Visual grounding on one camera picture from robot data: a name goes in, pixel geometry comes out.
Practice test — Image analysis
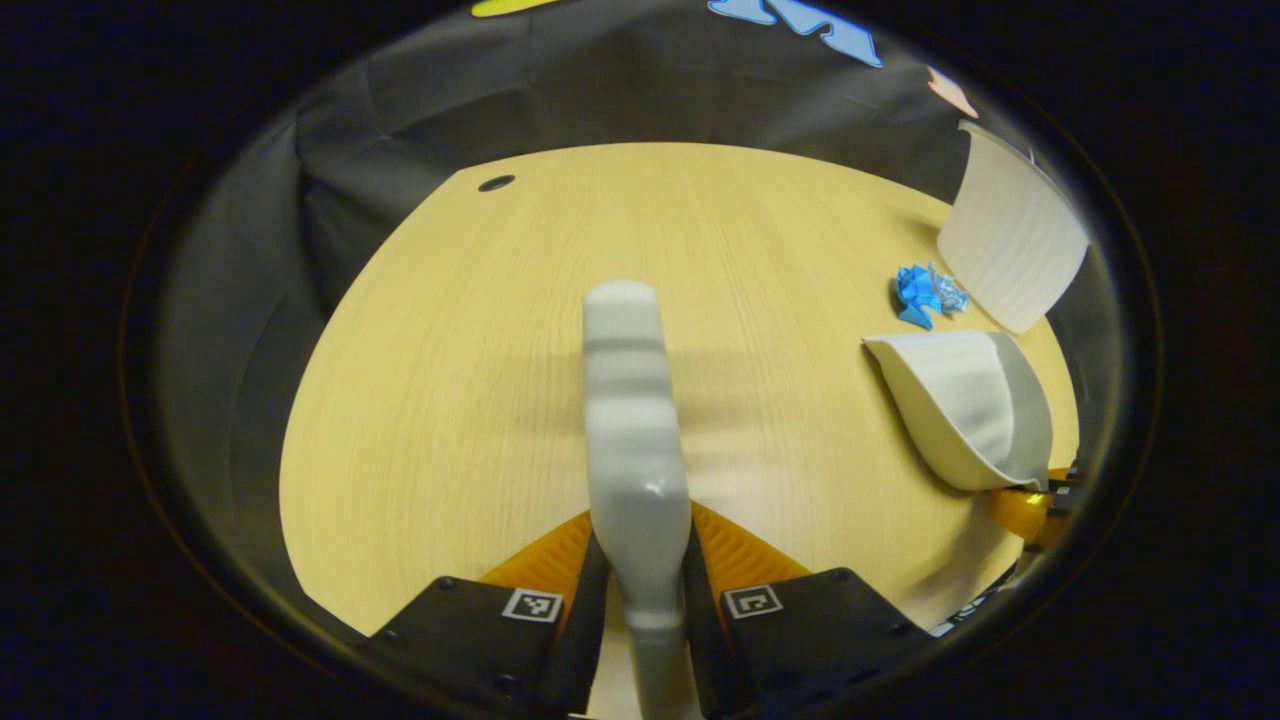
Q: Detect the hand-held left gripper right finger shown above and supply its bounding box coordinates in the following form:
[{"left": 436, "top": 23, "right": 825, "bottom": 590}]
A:
[{"left": 682, "top": 500, "right": 936, "bottom": 720}]

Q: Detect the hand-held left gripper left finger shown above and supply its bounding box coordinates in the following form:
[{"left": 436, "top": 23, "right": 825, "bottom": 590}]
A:
[{"left": 360, "top": 508, "right": 613, "bottom": 719}]

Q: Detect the white plastic dustpan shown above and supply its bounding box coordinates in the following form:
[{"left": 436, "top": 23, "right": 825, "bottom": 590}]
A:
[{"left": 863, "top": 330, "right": 1054, "bottom": 493}]

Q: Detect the small white broom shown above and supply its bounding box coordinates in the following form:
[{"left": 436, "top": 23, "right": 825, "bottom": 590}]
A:
[{"left": 582, "top": 280, "right": 701, "bottom": 720}]

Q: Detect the light blue paper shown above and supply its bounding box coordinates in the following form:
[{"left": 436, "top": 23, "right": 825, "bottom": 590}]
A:
[{"left": 930, "top": 264, "right": 970, "bottom": 316}]

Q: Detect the dark blue paper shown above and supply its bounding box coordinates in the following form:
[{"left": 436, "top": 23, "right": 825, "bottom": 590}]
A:
[{"left": 893, "top": 265, "right": 941, "bottom": 331}]

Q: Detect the white ribbed garbage bin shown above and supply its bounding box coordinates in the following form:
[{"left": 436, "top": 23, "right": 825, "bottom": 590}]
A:
[{"left": 937, "top": 120, "right": 1091, "bottom": 336}]

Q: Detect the black backdrop cloth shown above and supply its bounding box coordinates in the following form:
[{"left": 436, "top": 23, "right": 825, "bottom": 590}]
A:
[{"left": 150, "top": 0, "right": 1101, "bottom": 601}]

